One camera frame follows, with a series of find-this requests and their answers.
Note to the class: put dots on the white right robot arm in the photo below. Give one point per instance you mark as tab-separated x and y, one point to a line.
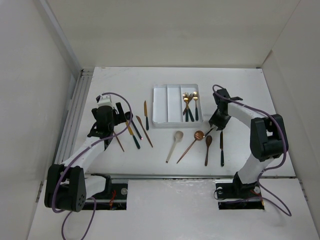
267	141

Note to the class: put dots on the gold knife green handle upright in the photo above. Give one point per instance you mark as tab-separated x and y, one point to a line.
145	108

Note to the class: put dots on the rose gold spoon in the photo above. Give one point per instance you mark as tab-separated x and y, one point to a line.
198	136

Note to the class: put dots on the aluminium rail left side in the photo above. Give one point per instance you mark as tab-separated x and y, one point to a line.
73	113

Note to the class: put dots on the rose gold knife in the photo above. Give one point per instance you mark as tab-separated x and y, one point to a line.
144	130

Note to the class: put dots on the dark wooden spoon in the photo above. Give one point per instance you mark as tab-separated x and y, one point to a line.
208	142

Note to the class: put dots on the rose gold fork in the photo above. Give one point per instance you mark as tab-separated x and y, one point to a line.
119	142

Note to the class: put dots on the white three-compartment tray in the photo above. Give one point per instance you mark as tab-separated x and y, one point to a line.
168	106

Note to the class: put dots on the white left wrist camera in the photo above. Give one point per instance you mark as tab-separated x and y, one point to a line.
104	100

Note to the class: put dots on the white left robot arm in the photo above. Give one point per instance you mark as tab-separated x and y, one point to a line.
68	186

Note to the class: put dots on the aluminium rail front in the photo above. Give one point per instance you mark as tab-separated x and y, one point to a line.
159	177

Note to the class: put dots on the dark wooden fork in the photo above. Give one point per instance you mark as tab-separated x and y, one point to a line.
189	96

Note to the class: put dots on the gold knife green handle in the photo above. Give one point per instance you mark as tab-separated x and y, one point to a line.
145	108
222	161
132	134

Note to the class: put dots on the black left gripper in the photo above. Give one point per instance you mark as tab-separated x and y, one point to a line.
120	117

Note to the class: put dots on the light wooden spoon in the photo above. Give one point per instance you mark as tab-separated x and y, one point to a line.
178	136

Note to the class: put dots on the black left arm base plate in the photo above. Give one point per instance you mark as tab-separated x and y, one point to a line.
114	197

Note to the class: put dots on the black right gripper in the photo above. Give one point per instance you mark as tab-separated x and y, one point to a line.
221	125

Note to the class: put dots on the black spoon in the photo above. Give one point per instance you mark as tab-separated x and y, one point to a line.
135	127

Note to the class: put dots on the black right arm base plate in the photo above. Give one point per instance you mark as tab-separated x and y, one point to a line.
235	197

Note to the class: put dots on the aluminium rail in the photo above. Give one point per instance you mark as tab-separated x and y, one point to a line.
73	113
159	177

